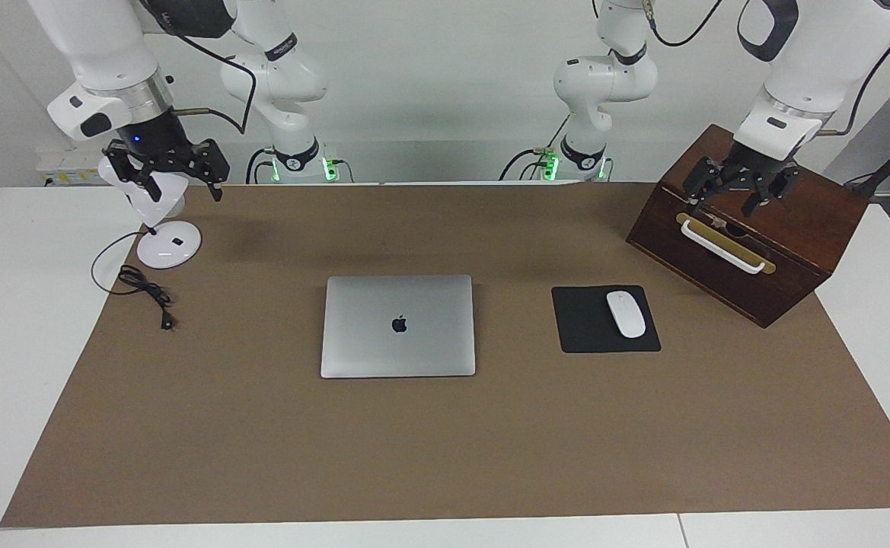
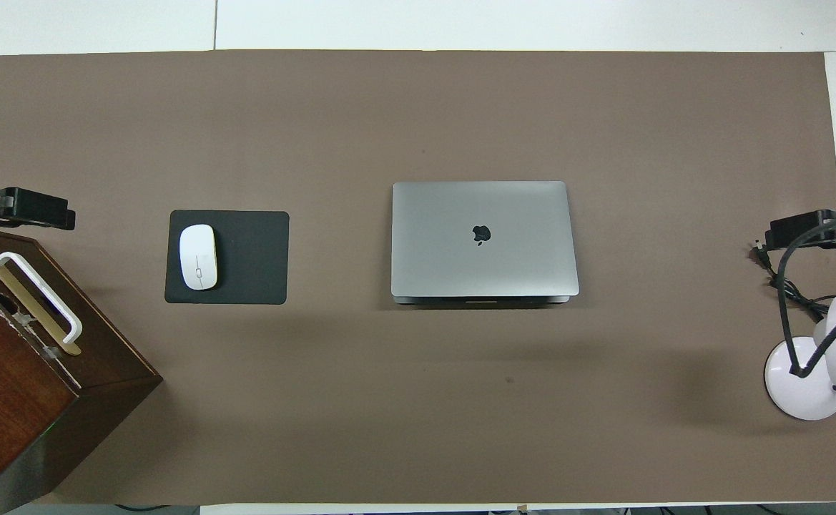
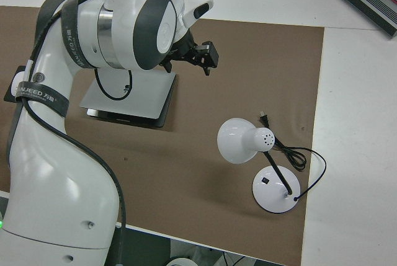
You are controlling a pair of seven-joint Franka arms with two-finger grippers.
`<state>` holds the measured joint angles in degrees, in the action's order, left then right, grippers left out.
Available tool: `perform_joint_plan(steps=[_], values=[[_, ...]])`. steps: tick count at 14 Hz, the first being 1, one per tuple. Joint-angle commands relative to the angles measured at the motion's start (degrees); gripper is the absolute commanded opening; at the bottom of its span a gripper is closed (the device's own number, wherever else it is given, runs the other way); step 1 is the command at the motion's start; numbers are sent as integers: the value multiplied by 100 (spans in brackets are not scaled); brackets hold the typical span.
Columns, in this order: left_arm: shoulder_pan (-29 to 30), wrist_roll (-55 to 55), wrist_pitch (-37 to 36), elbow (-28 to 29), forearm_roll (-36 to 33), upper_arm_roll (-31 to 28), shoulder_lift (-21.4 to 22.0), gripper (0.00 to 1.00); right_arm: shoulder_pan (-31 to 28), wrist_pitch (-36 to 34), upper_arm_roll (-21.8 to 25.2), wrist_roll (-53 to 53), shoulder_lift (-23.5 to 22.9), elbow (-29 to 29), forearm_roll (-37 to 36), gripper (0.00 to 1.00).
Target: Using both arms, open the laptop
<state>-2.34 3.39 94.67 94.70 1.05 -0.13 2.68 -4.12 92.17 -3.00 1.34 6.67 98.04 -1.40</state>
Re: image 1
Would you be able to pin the silver laptop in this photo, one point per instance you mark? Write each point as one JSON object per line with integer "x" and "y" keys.
{"x": 397, "y": 350}

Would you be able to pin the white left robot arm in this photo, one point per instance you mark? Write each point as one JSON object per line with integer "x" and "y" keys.
{"x": 604, "y": 76}

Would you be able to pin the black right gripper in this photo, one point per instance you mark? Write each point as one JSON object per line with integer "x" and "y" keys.
{"x": 154, "y": 141}

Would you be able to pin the brown table mat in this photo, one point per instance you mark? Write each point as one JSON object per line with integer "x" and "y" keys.
{"x": 444, "y": 441}

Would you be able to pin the dark wooden box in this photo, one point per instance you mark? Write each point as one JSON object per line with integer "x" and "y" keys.
{"x": 787, "y": 243}

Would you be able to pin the black mouse pad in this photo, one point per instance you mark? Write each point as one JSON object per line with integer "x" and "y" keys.
{"x": 585, "y": 323}

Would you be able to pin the white computer mouse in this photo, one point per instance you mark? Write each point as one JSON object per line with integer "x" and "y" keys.
{"x": 626, "y": 313}

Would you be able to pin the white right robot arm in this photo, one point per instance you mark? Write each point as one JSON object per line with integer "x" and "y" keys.
{"x": 277, "y": 76}

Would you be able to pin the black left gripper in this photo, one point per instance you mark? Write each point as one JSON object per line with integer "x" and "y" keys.
{"x": 757, "y": 167}

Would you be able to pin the white wall power strip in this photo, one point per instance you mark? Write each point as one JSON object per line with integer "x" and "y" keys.
{"x": 68, "y": 169}

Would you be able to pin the white desk lamp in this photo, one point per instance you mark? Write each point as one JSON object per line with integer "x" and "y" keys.
{"x": 167, "y": 247}

